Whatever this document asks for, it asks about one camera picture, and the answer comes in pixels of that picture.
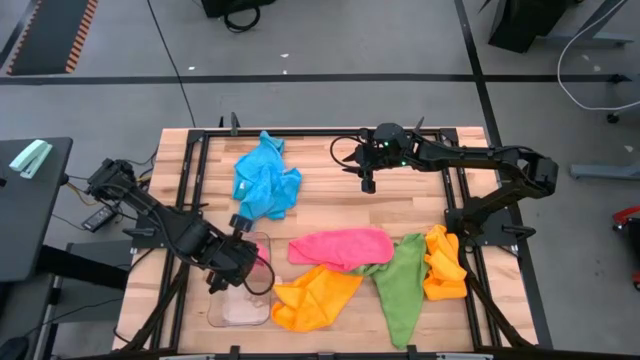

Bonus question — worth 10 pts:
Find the black desk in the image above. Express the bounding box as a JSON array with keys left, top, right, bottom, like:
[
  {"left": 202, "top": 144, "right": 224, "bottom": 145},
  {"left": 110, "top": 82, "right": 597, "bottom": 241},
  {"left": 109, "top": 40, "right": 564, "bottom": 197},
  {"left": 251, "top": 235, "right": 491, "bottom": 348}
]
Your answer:
[{"left": 0, "top": 136, "right": 74, "bottom": 284}]

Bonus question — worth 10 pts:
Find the grey table foot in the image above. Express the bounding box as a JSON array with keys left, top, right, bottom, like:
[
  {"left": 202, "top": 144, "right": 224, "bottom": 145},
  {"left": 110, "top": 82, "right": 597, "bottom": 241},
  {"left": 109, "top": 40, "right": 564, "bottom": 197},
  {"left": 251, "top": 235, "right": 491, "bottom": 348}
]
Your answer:
[{"left": 569, "top": 160, "right": 640, "bottom": 182}]

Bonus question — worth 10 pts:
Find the blue microfiber towel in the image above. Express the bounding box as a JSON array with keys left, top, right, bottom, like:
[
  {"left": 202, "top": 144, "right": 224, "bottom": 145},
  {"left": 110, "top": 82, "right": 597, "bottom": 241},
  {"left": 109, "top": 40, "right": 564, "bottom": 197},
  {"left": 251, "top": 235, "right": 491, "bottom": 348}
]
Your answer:
[{"left": 231, "top": 130, "right": 303, "bottom": 223}]

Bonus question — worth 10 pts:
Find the red cart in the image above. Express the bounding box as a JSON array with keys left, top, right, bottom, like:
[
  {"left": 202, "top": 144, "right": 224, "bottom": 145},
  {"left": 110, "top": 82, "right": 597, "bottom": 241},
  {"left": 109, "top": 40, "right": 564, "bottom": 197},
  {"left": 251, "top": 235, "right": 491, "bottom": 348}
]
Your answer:
[{"left": 611, "top": 203, "right": 640, "bottom": 292}]

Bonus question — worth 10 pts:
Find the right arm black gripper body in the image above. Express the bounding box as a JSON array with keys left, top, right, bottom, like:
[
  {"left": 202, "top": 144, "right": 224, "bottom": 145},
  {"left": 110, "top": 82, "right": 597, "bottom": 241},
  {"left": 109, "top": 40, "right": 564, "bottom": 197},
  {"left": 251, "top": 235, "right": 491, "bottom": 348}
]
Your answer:
[{"left": 354, "top": 141, "right": 382, "bottom": 174}]

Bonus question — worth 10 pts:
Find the black power adapter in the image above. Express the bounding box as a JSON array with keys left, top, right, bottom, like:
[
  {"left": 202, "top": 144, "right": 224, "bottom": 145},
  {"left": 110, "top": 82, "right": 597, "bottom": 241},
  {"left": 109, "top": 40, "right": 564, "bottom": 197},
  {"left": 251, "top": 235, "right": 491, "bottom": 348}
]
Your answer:
[{"left": 81, "top": 205, "right": 118, "bottom": 234}]

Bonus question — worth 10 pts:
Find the black orange-edged floor mat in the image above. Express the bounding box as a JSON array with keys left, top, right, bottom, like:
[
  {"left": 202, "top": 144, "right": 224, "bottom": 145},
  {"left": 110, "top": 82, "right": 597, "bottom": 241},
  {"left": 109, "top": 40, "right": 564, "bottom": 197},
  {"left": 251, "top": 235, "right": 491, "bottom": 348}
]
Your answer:
[{"left": 5, "top": 0, "right": 100, "bottom": 77}]

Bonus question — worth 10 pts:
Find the black desk foot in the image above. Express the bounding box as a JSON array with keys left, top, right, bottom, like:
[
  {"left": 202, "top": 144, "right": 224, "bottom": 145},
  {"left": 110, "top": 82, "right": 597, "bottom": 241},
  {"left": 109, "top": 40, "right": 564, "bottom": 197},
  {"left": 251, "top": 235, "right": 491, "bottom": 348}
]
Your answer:
[{"left": 37, "top": 241, "right": 132, "bottom": 292}]

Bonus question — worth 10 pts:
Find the black equipment base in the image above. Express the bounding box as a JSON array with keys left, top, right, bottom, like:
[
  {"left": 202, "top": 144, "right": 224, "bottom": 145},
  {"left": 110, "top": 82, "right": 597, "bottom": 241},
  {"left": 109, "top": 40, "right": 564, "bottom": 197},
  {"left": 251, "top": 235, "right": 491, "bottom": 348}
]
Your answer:
[{"left": 201, "top": 0, "right": 276, "bottom": 19}]

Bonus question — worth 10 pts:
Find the clear plastic bin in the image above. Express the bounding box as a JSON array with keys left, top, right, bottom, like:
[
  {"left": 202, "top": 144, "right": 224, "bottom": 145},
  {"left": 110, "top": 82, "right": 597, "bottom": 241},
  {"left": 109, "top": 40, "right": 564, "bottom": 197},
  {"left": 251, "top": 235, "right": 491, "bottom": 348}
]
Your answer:
[{"left": 206, "top": 230, "right": 276, "bottom": 329}]

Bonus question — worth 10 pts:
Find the orange microfiber towel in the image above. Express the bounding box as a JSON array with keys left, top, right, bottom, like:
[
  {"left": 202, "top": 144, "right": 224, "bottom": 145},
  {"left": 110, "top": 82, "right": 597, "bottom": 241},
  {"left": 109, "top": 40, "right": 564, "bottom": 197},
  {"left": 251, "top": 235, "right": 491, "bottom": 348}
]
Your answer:
[
  {"left": 422, "top": 224, "right": 469, "bottom": 302},
  {"left": 271, "top": 263, "right": 365, "bottom": 334}
]

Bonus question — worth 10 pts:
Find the black table base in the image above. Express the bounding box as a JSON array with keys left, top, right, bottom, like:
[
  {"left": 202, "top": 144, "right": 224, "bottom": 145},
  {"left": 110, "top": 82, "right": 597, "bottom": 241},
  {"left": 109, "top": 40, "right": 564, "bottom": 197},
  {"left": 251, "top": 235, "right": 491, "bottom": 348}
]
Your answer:
[{"left": 487, "top": 0, "right": 636, "bottom": 55}]

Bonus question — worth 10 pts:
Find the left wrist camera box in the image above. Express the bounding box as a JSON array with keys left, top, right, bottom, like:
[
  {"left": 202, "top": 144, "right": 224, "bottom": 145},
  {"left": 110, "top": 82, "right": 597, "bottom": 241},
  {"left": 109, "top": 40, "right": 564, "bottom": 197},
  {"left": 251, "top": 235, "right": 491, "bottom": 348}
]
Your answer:
[{"left": 228, "top": 213, "right": 255, "bottom": 235}]

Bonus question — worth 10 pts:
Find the mint green stapler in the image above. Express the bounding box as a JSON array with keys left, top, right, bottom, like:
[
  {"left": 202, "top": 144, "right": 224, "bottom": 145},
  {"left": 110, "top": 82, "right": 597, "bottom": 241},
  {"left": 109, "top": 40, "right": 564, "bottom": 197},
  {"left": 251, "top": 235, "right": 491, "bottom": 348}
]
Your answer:
[{"left": 8, "top": 139, "right": 54, "bottom": 180}]

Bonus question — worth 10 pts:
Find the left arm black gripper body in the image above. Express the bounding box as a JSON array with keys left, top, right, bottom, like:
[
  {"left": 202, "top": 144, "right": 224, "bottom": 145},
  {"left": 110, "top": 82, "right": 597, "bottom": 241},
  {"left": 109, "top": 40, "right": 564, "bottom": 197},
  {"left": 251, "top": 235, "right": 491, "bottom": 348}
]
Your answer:
[{"left": 207, "top": 235, "right": 262, "bottom": 282}]

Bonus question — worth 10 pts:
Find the green microfiber towel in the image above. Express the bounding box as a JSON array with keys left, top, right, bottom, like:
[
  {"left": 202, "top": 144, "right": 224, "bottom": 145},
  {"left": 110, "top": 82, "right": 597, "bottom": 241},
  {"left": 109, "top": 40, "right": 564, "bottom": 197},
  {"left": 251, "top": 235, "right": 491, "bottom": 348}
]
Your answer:
[{"left": 357, "top": 232, "right": 430, "bottom": 351}]

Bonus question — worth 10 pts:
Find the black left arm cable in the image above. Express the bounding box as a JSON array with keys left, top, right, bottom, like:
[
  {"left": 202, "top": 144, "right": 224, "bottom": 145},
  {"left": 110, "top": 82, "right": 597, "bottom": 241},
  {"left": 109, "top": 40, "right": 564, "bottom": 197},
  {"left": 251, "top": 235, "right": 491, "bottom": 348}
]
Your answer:
[{"left": 239, "top": 252, "right": 277, "bottom": 297}]

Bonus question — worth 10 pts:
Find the black computer mouse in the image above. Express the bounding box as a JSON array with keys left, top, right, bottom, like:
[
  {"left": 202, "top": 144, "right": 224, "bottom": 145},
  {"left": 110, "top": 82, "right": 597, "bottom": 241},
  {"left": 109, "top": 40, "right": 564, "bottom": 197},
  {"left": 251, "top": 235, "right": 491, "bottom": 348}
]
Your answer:
[{"left": 0, "top": 335, "right": 30, "bottom": 360}]

